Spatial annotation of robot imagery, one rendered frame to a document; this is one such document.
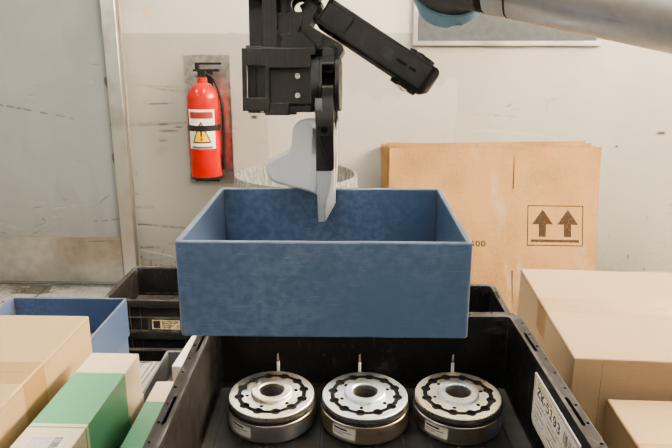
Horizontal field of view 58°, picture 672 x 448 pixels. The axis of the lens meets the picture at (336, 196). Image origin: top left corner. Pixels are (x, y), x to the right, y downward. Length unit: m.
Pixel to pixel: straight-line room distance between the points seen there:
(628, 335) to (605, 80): 2.49
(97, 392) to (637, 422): 0.61
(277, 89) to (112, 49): 2.72
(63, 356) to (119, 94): 2.46
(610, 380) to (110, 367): 0.61
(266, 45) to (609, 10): 0.28
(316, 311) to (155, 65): 2.83
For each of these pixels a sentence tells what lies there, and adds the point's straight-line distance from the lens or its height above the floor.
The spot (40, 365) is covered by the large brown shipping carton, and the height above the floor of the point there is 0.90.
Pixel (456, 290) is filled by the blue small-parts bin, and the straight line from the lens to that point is 0.42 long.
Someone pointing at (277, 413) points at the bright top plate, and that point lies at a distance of 0.73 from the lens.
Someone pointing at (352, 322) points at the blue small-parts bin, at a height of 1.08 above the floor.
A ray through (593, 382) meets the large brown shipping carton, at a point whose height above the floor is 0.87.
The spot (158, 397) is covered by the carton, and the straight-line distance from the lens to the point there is 0.86.
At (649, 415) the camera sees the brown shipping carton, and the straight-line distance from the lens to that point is 0.80.
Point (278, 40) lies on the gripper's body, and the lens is 0.53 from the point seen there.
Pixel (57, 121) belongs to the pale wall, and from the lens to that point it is 3.39.
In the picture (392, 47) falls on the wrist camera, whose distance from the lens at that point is 0.52.
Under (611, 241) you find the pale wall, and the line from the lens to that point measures 3.48.
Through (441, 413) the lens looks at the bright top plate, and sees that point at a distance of 0.73.
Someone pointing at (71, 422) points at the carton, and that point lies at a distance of 0.73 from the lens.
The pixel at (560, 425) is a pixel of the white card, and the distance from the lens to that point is 0.66.
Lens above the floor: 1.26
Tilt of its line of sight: 14 degrees down
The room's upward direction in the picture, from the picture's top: straight up
